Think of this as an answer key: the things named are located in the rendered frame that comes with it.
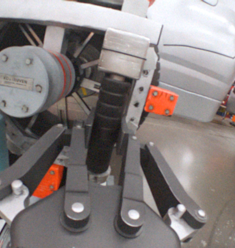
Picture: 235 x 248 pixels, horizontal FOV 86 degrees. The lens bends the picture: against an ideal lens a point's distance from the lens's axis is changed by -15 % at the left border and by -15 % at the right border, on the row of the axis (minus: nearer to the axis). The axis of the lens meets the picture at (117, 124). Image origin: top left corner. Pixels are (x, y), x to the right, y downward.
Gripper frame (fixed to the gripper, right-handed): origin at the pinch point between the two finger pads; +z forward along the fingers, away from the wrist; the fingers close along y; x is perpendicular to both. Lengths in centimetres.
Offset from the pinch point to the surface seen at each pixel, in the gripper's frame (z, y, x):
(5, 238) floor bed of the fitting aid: 13, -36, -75
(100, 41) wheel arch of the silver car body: 90, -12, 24
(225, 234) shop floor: 27, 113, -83
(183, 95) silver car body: 58, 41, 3
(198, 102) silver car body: 58, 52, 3
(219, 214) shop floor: 48, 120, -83
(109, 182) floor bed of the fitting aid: 70, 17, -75
